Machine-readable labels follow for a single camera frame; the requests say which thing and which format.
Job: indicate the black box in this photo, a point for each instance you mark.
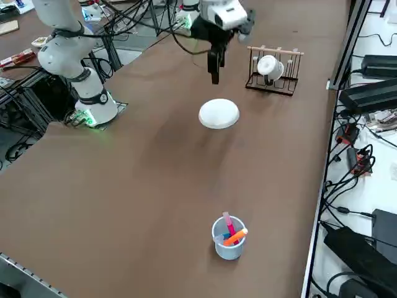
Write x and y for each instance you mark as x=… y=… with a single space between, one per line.
x=386 y=232

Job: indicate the orange marker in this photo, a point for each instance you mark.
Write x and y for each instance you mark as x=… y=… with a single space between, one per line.
x=237 y=237

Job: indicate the black power adapter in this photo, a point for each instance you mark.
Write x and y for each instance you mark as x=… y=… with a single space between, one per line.
x=380 y=65

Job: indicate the blue pen cup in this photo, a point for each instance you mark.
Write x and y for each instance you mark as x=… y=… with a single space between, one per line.
x=228 y=251

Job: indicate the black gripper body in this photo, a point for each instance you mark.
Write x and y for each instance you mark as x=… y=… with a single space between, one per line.
x=217 y=38

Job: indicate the small white bowl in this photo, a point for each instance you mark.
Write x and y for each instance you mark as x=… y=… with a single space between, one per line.
x=40 y=42

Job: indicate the grey aluminium rail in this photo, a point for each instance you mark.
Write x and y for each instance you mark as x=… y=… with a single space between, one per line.
x=18 y=279

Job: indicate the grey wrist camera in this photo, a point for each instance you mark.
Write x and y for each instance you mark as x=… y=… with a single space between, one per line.
x=246 y=31

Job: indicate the white plate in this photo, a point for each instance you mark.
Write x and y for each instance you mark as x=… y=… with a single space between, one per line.
x=218 y=111

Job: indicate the long black flat device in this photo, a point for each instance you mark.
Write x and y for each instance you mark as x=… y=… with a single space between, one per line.
x=369 y=96

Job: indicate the large black power brick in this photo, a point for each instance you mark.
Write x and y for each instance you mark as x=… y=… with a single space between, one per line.
x=356 y=254

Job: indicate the aluminium frame post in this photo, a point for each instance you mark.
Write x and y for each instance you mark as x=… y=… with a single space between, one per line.
x=347 y=52

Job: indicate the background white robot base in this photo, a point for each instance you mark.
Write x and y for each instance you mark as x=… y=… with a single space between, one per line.
x=91 y=11

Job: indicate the orange black small device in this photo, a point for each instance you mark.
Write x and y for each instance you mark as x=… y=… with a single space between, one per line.
x=363 y=163
x=349 y=133

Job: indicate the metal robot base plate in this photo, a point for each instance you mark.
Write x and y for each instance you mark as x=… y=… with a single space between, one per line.
x=121 y=105

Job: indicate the pink marker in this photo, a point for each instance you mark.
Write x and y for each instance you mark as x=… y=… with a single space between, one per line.
x=229 y=225

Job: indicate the wooden board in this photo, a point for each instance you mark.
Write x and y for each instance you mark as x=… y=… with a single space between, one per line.
x=7 y=27

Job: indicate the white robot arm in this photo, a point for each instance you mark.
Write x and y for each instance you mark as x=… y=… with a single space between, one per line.
x=190 y=5
x=62 y=56

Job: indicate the white mug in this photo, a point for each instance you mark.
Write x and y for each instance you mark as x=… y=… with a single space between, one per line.
x=270 y=66

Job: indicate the black frame stand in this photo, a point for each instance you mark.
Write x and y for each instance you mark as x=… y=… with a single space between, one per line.
x=46 y=93

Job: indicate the pale blue plate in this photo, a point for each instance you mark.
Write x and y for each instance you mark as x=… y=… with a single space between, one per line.
x=218 y=127

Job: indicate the red brown snack packet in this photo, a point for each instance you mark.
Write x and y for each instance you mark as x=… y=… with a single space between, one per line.
x=18 y=57

